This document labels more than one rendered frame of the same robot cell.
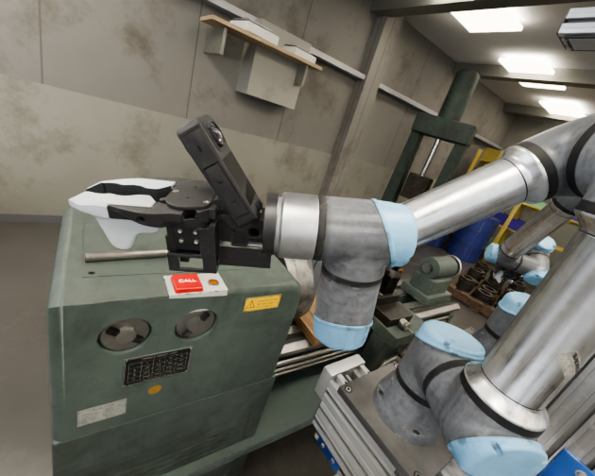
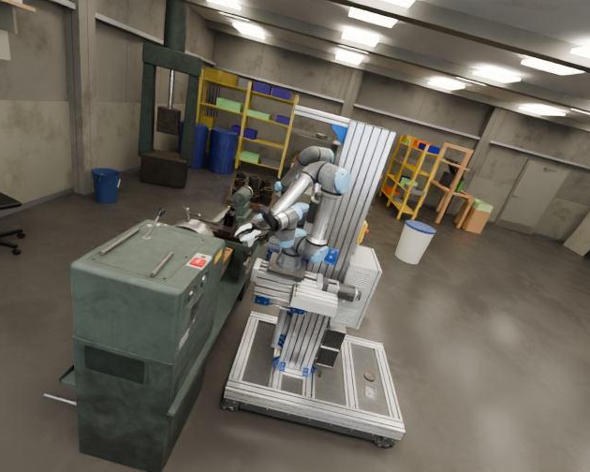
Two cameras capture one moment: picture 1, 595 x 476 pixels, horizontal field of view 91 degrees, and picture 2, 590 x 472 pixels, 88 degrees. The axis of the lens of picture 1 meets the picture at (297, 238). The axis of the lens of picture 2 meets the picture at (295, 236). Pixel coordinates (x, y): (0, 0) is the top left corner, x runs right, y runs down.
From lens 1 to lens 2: 112 cm
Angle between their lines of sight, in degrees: 46
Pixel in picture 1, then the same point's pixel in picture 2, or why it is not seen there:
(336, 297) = (289, 233)
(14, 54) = not seen: outside the picture
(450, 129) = (182, 62)
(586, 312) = (328, 213)
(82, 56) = not seen: outside the picture
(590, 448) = (332, 243)
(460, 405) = (309, 247)
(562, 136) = (313, 170)
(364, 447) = (280, 284)
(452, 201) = (295, 195)
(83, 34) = not seen: outside the picture
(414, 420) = (294, 263)
